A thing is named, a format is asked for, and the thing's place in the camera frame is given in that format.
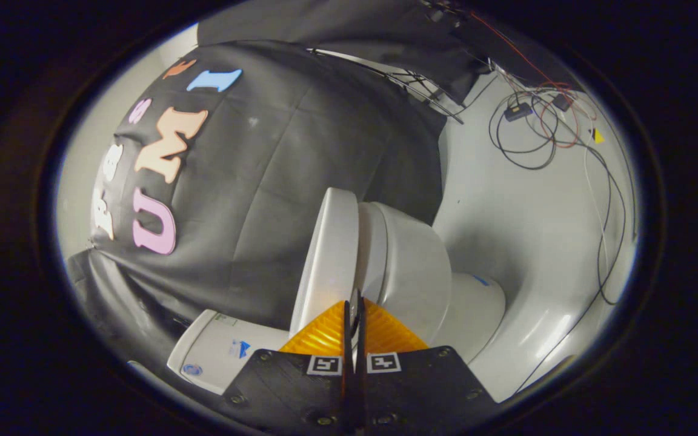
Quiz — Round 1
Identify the black backdrop cloth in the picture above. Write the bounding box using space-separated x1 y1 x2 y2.
67 0 489 364

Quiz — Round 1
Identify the long black floor cable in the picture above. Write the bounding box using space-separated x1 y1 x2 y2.
516 142 637 394

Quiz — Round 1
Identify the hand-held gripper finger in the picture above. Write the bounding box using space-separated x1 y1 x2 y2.
356 291 498 434
222 289 359 434

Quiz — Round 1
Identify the thin red cable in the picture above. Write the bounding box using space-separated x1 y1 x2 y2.
469 11 597 149

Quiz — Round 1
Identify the black tripod stand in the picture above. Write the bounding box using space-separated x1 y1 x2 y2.
308 47 466 125

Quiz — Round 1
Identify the white ceramic toilet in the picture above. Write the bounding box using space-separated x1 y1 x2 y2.
166 202 507 397

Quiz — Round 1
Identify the white toilet tank lid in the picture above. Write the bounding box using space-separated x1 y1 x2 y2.
166 309 219 379

